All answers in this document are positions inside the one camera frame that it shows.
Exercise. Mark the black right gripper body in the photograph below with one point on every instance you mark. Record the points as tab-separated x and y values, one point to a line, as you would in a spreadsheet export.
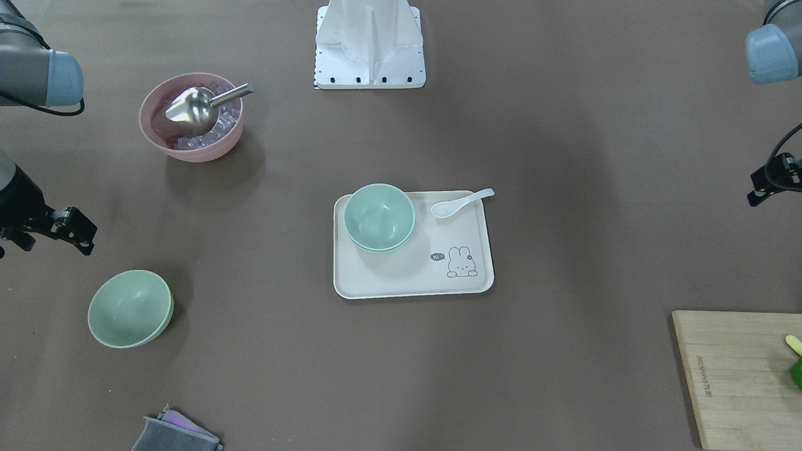
21	202

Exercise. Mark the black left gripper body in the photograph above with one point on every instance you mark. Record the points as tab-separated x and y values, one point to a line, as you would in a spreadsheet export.
768	181

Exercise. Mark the green bowl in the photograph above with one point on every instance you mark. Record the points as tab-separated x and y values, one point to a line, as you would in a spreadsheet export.
130	309
379	210
378	244

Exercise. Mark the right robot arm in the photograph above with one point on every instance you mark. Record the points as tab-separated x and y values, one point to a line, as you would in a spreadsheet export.
36	76

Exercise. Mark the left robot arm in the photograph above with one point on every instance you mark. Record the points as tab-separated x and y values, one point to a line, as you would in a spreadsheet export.
773	54

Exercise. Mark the yellow plastic knife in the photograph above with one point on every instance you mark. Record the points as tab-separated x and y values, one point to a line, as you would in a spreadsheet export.
794	343

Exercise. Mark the pink bowl with ice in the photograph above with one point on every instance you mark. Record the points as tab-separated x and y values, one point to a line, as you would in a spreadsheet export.
216	143

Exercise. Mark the green lime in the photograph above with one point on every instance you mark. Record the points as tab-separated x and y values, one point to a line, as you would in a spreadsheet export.
796	373

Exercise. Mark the metal scoop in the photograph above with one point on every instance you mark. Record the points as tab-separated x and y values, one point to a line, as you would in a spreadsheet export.
195	110

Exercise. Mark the bamboo cutting board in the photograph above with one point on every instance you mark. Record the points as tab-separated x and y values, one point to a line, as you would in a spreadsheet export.
737	368

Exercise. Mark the grey folded cloth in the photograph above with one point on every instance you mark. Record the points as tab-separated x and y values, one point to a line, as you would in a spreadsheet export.
172	430

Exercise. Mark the white ceramic spoon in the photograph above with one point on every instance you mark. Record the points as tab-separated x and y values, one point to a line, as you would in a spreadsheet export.
452	207

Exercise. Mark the cream serving tray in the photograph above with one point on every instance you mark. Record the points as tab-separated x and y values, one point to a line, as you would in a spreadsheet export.
443	255

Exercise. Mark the green bowl on tray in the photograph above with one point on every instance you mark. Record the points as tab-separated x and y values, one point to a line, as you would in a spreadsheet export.
378	244

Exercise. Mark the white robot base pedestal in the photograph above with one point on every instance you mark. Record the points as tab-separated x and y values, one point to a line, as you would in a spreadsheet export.
369	45

